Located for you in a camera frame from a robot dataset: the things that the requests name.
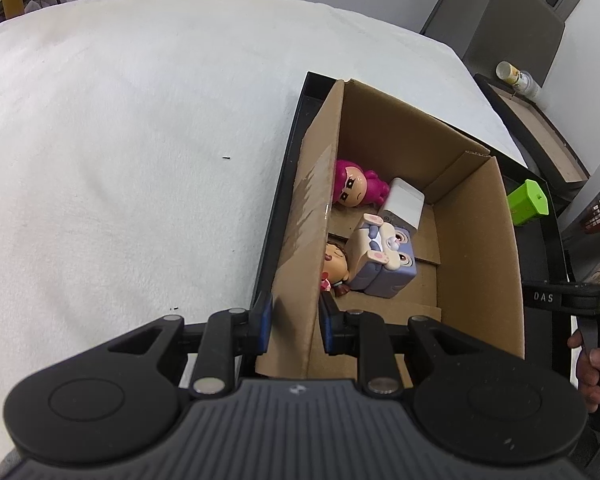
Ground green plastic block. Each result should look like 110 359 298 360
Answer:
506 179 551 228

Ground grey upholstered panel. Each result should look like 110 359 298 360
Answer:
420 0 566 86

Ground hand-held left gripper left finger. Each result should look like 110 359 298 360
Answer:
107 292 275 397

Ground brown haired small doll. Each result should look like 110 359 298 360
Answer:
320 241 352 296

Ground white post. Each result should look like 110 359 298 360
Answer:
555 132 600 231

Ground white rectangular box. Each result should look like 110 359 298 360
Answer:
378 177 426 231

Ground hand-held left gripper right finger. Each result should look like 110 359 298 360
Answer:
318 292 491 397

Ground black framed wooden tray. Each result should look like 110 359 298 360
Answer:
474 74 591 192

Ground white yellow bottle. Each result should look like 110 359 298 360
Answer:
496 61 542 100

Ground purple rabbit cube toy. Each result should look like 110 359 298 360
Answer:
348 212 418 300

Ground brown cardboard box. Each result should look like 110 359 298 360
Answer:
254 79 526 387

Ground pink hooded figurine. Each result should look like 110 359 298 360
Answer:
331 158 391 208

